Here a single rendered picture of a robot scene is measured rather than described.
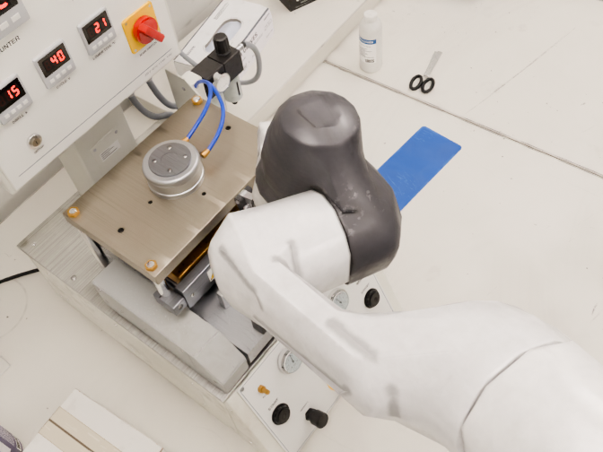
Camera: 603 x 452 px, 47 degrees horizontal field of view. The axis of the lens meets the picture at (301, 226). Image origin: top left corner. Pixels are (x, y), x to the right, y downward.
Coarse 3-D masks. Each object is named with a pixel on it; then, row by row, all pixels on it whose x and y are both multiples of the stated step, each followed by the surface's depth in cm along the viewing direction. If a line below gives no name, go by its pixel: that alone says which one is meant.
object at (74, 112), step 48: (48, 0) 81; (96, 0) 87; (144, 0) 93; (0, 48) 79; (48, 48) 84; (96, 48) 90; (144, 48) 97; (0, 96) 81; (48, 96) 88; (96, 96) 94; (0, 144) 85; (48, 144) 91; (96, 144) 103
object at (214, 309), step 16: (112, 256) 106; (208, 304) 100; (224, 304) 98; (208, 320) 98; (224, 320) 98; (240, 320) 98; (240, 336) 96; (256, 336) 96; (272, 336) 99; (256, 352) 97
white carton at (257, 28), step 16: (224, 0) 157; (240, 0) 156; (208, 16) 154; (224, 16) 154; (240, 16) 153; (256, 16) 153; (208, 32) 151; (224, 32) 150; (240, 32) 150; (256, 32) 151; (272, 32) 159; (192, 48) 148; (208, 48) 149; (176, 64) 147
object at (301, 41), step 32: (256, 0) 167; (320, 0) 165; (352, 0) 164; (192, 32) 162; (288, 32) 159; (320, 32) 158; (256, 64) 154; (288, 64) 153; (256, 96) 148; (288, 96) 153
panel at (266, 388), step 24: (360, 288) 111; (360, 312) 112; (264, 360) 99; (240, 384) 97; (264, 384) 100; (288, 384) 104; (312, 384) 107; (264, 408) 101; (288, 432) 105; (312, 432) 109
